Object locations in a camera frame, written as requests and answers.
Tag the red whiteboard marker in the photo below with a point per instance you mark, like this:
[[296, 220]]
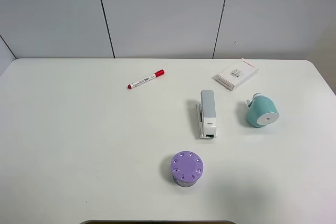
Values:
[[146, 79]]

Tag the white card box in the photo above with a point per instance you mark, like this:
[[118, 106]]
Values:
[[236, 74]]

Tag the teal pencil sharpener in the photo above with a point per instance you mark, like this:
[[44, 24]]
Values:
[[261, 111]]

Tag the white grey stapler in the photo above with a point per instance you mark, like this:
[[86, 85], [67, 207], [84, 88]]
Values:
[[206, 112]]

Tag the purple lidded jar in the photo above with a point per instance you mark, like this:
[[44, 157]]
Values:
[[186, 168]]

